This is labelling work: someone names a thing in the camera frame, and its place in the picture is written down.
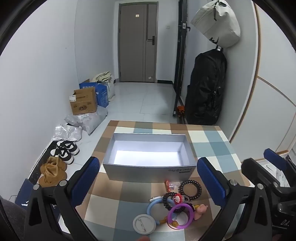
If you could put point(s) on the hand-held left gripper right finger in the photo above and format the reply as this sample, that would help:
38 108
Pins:
210 183

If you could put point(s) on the white cabinet wooden trim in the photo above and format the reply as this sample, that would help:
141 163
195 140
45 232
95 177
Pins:
272 81

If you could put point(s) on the brown cardboard box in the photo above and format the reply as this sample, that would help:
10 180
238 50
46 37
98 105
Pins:
84 102

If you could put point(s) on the beige fabric bag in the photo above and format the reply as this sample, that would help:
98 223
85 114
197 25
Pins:
215 23

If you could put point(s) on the round white pin badge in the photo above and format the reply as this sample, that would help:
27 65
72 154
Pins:
144 224

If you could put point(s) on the dark grey trousers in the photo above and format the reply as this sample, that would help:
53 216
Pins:
9 217

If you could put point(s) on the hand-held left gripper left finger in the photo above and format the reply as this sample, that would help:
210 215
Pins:
85 176

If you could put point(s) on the silver cardboard box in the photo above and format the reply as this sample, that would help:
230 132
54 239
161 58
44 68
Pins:
148 172

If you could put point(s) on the clear plastic bag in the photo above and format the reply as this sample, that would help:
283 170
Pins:
67 133

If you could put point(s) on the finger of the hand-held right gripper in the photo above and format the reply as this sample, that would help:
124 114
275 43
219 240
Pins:
274 158
256 168

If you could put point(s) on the brown bead charm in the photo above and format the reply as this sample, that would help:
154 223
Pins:
175 224

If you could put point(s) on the clear plastic hair clip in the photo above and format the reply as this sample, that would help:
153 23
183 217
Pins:
174 184

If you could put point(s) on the crumpled white plastic bag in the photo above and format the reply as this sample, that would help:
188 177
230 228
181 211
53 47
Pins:
279 172

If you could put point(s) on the black backpack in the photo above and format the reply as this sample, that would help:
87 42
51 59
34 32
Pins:
205 88

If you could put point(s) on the black floor mat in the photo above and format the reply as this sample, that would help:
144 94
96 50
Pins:
39 162

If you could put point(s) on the orange tool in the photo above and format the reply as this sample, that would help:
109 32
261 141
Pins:
180 109

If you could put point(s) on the grey door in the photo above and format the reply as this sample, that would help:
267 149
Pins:
136 46

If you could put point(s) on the beige tote bag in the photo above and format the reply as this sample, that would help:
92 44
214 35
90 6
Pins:
101 76

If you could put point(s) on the pink toy figure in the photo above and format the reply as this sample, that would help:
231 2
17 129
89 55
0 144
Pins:
200 210

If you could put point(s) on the checkered tablecloth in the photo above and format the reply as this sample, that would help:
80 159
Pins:
129 194

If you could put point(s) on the black white sneaker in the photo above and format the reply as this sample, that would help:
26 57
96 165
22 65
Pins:
69 146
62 154

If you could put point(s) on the black metal rack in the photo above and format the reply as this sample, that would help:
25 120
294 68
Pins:
181 58

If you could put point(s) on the brown suede shoe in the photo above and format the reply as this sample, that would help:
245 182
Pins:
49 177
57 164

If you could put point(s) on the red hair clip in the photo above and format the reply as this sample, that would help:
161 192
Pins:
167 184

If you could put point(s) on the dark blue paper bag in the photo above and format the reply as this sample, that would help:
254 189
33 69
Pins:
23 192

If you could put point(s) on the grey mailing bag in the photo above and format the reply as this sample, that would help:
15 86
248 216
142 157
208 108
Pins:
89 118

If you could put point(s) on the red white ornament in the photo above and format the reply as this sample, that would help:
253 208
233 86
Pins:
178 198

